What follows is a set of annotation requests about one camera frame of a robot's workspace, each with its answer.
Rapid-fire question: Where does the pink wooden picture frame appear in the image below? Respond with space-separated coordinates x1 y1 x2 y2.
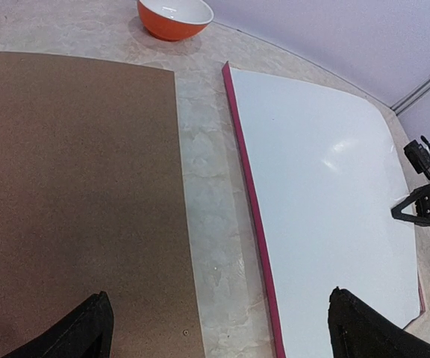
221 60 427 358

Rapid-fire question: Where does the right aluminium corner post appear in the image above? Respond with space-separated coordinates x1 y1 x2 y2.
390 76 430 115

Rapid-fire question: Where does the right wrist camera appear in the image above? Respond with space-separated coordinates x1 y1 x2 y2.
404 140 430 174

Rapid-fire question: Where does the orange white bowl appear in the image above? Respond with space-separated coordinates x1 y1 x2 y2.
137 0 214 42

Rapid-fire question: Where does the red dark sunset photo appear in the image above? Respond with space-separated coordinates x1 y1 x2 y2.
228 68 423 358

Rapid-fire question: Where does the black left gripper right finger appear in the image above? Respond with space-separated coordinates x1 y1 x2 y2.
328 288 430 358

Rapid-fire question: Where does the brown cardboard backing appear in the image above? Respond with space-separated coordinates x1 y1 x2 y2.
0 52 205 357

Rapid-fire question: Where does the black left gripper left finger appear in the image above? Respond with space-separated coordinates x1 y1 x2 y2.
6 291 114 358

